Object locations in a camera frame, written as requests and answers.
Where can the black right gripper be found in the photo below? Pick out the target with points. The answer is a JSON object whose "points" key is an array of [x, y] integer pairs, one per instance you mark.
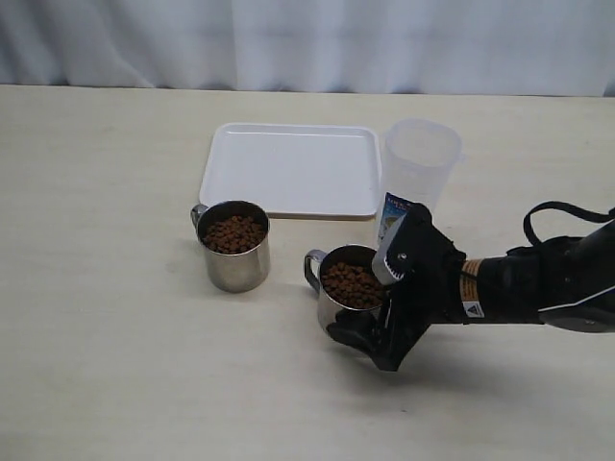
{"points": [[422, 266]]}

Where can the steel mug poured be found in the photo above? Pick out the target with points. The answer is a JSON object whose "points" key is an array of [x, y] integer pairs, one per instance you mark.
{"points": [[316, 262]]}

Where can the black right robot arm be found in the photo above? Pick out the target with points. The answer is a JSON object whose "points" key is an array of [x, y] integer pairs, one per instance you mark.
{"points": [[565, 282]]}

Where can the clear plastic jar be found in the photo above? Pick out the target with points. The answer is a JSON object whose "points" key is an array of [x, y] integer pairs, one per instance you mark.
{"points": [[417, 159]]}

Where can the white plastic tray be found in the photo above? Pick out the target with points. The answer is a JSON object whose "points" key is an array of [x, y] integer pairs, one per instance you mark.
{"points": [[290, 170]]}

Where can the steel mug with pellets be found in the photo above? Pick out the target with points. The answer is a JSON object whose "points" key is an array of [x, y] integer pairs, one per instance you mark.
{"points": [[233, 273]]}

